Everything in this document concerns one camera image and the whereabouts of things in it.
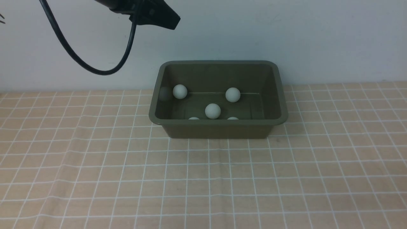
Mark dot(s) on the plain white ball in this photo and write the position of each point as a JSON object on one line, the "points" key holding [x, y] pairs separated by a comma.
{"points": [[212, 111], [180, 92]]}

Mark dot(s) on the olive green plastic bin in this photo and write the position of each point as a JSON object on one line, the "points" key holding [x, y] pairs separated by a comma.
{"points": [[261, 107]]}

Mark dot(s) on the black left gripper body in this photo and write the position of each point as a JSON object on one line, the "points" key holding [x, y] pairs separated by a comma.
{"points": [[146, 12]]}

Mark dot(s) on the checkered beige tablecloth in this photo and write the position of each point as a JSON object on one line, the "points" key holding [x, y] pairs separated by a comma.
{"points": [[93, 160]]}

